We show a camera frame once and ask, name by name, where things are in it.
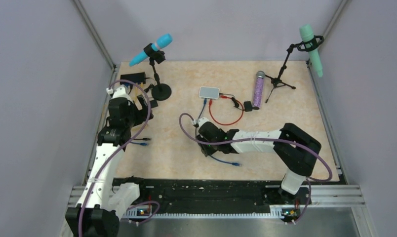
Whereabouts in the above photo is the white network switch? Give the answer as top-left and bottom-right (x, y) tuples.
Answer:
(198, 86), (220, 99)

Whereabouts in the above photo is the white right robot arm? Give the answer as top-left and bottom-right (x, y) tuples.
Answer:
(195, 118), (321, 203)

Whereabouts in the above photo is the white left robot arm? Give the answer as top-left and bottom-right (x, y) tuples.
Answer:
(65, 85), (153, 237)

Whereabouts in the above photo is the small black adapter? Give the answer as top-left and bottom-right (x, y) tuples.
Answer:
(150, 100), (159, 109)

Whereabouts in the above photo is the black round-base mic stand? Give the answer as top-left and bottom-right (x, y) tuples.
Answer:
(149, 59), (172, 101)

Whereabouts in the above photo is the black power adapter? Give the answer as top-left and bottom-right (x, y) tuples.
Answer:
(243, 101), (253, 112)

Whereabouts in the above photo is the cyan microphone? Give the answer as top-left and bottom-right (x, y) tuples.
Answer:
(129, 34), (173, 67)

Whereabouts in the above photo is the purple glitter microphone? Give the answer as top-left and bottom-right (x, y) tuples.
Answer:
(252, 71), (265, 110)

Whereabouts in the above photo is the black tripod mic stand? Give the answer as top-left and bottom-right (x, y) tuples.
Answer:
(265, 35), (325, 104)

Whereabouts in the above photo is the mint green microphone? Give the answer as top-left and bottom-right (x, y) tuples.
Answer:
(299, 24), (324, 78)

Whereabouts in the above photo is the black network switch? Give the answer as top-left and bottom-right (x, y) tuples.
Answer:
(119, 72), (147, 87)

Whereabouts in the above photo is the black power cable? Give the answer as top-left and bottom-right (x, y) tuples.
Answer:
(219, 93), (245, 110)

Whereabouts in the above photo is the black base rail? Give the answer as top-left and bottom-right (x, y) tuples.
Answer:
(113, 177), (312, 214)

